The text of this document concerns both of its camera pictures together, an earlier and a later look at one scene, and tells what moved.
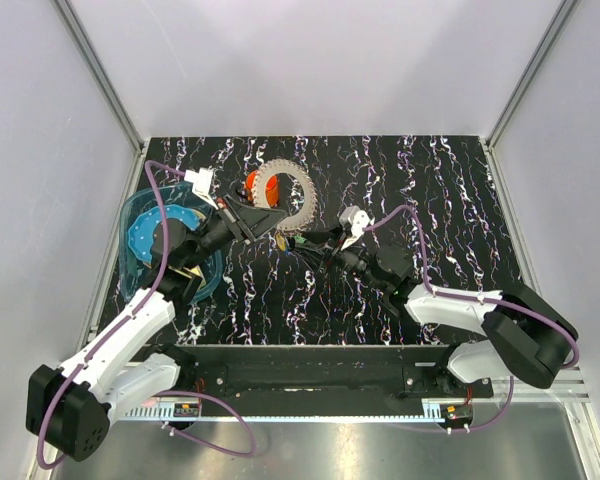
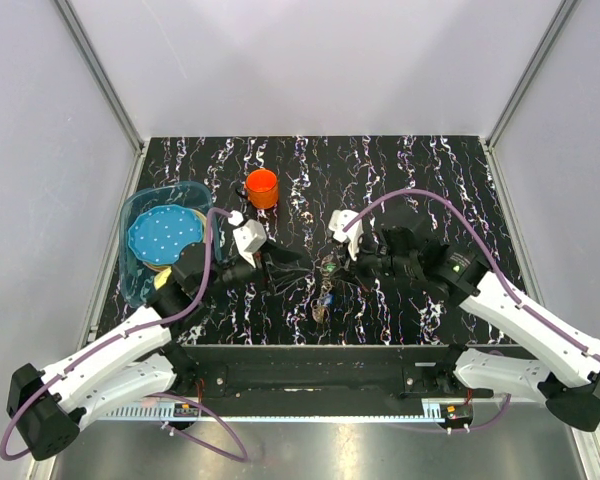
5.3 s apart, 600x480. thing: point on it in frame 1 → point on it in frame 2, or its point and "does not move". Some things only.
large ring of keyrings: (288, 166) → (329, 267)
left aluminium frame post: (99, 75) does not move
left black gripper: (253, 222) → (280, 279)
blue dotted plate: (141, 232) does not move
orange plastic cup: (271, 188) does not move
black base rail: (289, 372) does not move
